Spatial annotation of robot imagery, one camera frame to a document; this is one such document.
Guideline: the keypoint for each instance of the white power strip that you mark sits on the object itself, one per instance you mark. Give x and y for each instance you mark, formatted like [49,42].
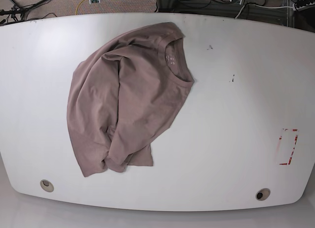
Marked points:
[303,4]

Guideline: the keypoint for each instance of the mauve T-shirt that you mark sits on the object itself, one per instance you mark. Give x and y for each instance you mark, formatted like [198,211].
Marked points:
[125,95]

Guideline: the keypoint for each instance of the left table grommet hole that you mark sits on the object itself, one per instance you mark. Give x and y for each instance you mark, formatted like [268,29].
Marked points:
[47,186]

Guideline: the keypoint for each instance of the red tape rectangle marking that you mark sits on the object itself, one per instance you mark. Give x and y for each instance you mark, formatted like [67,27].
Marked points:
[286,146]

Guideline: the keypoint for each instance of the right table grommet hole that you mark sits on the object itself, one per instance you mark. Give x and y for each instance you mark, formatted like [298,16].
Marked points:
[262,194]

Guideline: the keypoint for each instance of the table grommet hole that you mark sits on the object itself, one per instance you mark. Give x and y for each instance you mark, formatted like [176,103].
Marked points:
[262,194]
[47,186]

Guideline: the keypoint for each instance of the black tripod legs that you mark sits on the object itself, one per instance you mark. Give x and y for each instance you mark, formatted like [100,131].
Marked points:
[17,13]

